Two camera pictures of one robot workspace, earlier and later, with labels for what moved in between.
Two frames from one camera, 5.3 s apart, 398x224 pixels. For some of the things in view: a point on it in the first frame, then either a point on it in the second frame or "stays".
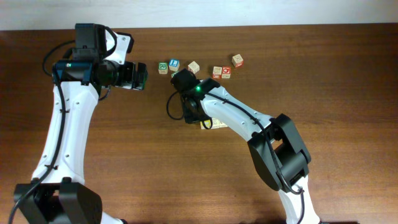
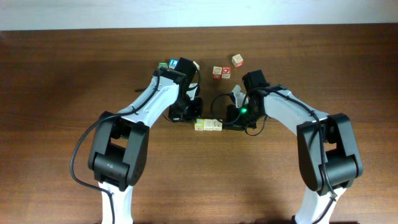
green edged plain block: (216, 123) -> (208, 124)
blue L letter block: (174, 65) stays
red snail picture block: (217, 72) stays
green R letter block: (163, 68) stays
